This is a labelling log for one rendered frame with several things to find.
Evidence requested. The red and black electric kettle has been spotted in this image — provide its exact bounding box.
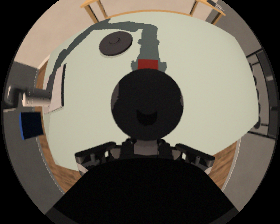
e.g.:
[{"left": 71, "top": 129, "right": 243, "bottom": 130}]
[{"left": 110, "top": 59, "right": 184, "bottom": 155}]

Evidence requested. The dark round disk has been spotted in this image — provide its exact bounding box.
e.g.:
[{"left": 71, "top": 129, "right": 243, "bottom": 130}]
[{"left": 99, "top": 31, "right": 132, "bottom": 56}]

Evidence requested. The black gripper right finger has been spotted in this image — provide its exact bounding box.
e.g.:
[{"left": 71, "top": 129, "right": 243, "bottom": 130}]
[{"left": 157, "top": 139, "right": 215, "bottom": 176}]

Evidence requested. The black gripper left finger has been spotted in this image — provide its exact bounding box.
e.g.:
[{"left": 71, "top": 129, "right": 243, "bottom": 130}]
[{"left": 74, "top": 138, "right": 136, "bottom": 176}]

